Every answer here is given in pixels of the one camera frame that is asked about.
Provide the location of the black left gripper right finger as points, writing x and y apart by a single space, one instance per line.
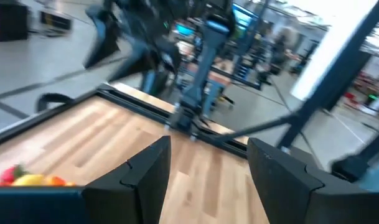
285 193

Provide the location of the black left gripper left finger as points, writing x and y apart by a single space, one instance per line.
120 199

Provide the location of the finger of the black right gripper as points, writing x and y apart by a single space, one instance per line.
136 59
102 34

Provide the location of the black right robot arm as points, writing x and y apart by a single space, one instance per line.
204 62

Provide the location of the small orange toy fruit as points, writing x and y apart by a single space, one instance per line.
55 181

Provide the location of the black floor box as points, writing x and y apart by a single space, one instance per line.
55 21

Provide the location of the black table clamp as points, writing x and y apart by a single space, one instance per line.
52 97

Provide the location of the blue lit screen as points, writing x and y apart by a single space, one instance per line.
245 15

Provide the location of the black cabinet pink lights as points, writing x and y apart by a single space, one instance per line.
12 25

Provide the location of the yellow toy mango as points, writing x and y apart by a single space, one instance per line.
30 180

